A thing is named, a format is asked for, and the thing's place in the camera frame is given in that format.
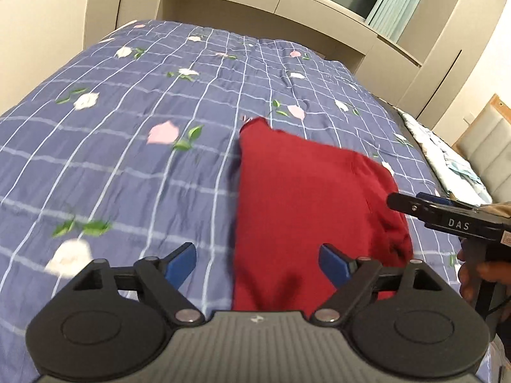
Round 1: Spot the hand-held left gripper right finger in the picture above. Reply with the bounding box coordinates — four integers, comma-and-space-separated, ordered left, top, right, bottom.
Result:
310, 243, 445, 325

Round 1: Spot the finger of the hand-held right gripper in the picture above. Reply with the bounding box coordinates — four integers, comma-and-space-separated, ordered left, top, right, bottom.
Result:
388, 192, 434, 226
415, 192, 480, 213

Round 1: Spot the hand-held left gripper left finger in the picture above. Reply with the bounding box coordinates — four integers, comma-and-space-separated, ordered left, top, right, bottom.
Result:
71, 242, 205, 326

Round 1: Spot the dark red shirt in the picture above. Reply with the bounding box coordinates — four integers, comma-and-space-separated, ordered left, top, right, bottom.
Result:
232, 116, 414, 312

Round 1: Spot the person's right hand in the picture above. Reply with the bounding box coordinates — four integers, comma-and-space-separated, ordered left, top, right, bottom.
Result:
456, 247, 511, 301

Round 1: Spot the brown cloth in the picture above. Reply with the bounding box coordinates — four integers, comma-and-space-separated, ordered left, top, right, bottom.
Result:
479, 203, 511, 219

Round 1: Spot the pale patterned cloth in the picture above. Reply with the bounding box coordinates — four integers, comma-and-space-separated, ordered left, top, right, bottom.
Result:
400, 111, 494, 205

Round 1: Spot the grey padded headboard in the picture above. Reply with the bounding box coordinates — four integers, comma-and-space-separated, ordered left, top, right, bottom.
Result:
455, 93, 511, 209

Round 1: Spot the blue checked floral blanket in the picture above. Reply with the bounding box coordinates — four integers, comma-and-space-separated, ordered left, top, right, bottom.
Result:
0, 19, 496, 383

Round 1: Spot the teal curtain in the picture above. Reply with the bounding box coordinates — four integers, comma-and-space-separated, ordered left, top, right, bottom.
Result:
365, 0, 437, 43

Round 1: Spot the beige built-in cabinet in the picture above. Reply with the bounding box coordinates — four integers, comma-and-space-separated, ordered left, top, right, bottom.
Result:
84, 0, 511, 129

